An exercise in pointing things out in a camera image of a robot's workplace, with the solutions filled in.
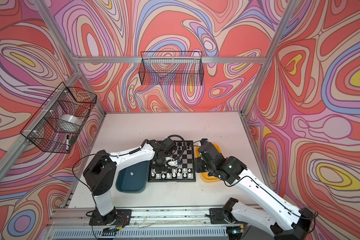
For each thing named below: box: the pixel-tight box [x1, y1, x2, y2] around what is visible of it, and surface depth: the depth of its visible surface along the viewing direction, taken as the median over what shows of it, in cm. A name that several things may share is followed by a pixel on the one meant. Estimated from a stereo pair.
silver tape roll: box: [59, 114, 83, 126], surface depth 75 cm
